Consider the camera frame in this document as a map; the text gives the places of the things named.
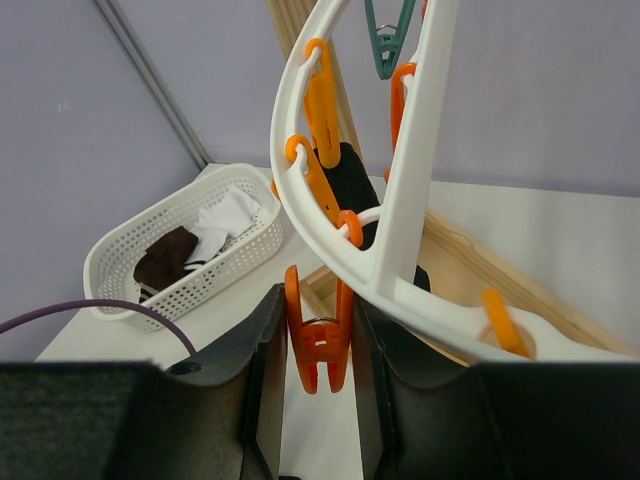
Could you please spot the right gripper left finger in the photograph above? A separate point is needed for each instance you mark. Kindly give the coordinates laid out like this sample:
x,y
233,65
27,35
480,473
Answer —
x,y
217,414

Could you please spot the white perforated plastic basket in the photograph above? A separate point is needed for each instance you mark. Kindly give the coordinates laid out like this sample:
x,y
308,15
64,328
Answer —
x,y
109,266

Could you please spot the brown sock with stripes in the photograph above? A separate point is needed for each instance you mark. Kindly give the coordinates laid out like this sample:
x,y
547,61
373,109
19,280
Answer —
x,y
162,264

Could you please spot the black sock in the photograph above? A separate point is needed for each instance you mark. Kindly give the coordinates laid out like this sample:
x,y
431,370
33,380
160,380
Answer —
x,y
354,191

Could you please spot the white round clip hanger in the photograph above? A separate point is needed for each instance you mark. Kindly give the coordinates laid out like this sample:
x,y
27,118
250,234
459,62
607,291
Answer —
x,y
380,275

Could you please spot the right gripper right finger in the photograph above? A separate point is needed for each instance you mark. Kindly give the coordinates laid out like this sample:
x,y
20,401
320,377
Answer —
x,y
423,416

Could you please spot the wooden hanger rack frame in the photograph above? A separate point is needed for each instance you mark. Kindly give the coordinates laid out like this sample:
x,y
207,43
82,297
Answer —
x,y
508,292

